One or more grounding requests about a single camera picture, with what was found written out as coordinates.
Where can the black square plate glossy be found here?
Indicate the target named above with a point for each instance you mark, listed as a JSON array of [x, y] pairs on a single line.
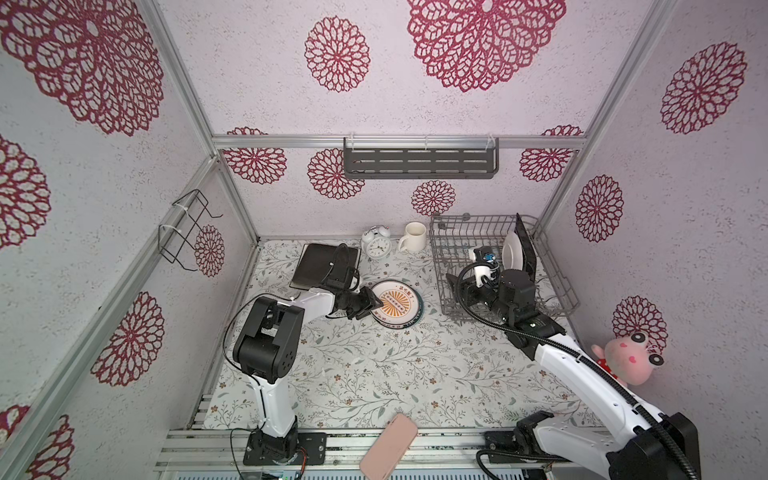
[[528, 255]]

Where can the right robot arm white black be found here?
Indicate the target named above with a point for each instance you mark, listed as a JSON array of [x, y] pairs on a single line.
[[637, 440]]

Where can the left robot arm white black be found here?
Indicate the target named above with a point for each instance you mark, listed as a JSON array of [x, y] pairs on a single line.
[[265, 351]]

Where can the white round plate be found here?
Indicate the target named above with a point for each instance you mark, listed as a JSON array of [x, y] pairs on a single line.
[[512, 252], [396, 303], [414, 321]]

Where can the grey wall shelf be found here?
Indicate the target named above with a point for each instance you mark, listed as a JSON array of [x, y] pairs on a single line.
[[423, 163]]

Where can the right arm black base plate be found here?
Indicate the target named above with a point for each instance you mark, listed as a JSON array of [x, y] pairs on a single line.
[[508, 446]]

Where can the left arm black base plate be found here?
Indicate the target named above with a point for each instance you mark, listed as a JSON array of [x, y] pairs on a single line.
[[297, 449]]

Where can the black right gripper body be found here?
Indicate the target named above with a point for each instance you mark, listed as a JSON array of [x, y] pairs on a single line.
[[470, 285]]

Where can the white twin bell alarm clock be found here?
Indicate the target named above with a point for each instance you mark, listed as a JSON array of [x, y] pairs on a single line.
[[376, 242]]

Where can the pink pig plush toy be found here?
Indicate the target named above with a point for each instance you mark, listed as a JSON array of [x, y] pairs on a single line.
[[628, 359]]

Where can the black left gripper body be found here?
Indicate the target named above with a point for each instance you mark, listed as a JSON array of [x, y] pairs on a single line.
[[360, 304]]

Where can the black wire wall holder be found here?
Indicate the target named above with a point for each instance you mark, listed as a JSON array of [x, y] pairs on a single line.
[[173, 237]]

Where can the pink phone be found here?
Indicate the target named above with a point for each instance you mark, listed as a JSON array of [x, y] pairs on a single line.
[[389, 448]]

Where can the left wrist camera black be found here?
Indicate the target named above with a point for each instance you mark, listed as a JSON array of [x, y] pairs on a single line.
[[341, 276]]

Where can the white ceramic mug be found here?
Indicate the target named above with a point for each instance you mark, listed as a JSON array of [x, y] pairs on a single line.
[[414, 238]]

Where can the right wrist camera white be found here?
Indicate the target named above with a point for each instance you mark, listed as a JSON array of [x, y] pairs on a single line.
[[488, 271]]

